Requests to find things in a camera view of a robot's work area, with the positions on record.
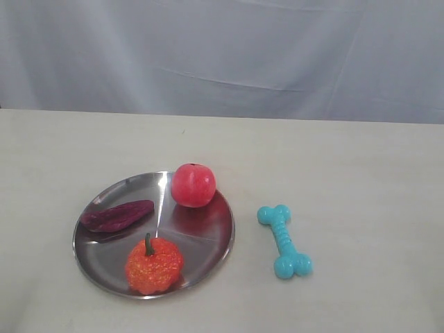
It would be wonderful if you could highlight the white backdrop cloth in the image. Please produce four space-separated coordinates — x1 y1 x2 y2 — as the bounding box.
1 1 443 123

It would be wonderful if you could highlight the round stainless steel plate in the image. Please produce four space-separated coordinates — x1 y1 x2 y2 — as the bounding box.
72 171 235 299

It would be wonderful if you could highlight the turquoise toy bone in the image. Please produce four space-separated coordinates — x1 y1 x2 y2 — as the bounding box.
257 205 313 280

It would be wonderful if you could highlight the red apple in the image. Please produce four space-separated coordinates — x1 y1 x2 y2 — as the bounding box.
171 163 216 208

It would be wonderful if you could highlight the purple sweet potato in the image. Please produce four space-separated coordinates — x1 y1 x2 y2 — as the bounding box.
80 200 154 233

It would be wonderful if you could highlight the orange toy pumpkin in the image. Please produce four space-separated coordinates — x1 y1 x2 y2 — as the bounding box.
125 233 185 296

